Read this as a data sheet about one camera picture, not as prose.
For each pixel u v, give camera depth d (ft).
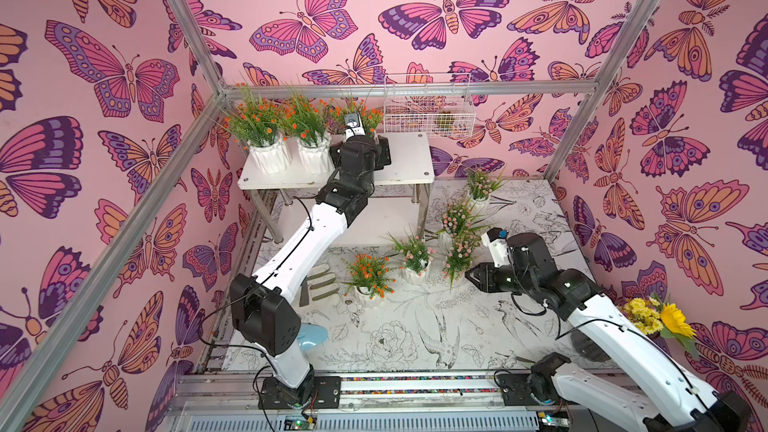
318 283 3.03
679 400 1.28
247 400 2.43
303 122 2.09
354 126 2.05
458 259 2.74
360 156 1.77
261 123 2.17
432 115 3.10
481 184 3.27
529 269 1.82
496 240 2.22
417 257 2.78
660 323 1.96
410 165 2.54
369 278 2.55
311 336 2.74
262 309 1.40
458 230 2.87
